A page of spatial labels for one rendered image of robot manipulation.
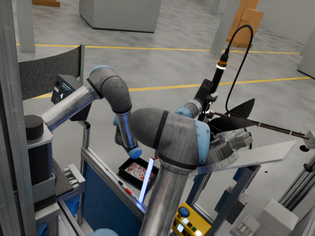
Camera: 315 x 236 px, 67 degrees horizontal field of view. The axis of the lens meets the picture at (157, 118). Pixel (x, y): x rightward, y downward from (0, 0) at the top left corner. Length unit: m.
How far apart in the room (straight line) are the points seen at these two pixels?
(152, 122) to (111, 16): 6.69
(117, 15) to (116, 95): 6.32
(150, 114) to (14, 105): 0.32
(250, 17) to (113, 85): 8.37
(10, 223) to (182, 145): 0.46
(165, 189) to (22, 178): 0.35
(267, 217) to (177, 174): 0.96
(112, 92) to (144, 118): 0.43
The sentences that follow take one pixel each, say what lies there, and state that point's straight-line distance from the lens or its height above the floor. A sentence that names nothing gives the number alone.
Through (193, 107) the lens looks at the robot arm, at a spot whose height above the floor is 1.49.
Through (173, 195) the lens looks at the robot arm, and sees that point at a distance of 0.69.
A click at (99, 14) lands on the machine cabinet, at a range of 7.14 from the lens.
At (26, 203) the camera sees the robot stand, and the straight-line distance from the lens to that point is 0.69.
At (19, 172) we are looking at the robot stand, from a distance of 0.60.
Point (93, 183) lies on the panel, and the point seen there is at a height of 0.63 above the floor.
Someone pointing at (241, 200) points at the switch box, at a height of 0.84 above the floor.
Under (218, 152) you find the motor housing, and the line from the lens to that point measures 1.40.
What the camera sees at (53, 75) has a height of 0.73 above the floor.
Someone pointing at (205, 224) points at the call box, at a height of 1.07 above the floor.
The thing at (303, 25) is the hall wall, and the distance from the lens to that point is 14.79.
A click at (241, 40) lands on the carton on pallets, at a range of 9.33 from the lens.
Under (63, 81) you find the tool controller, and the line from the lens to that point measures 1.57.
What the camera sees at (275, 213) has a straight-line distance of 1.56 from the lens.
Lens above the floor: 1.97
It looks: 33 degrees down
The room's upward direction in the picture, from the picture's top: 15 degrees clockwise
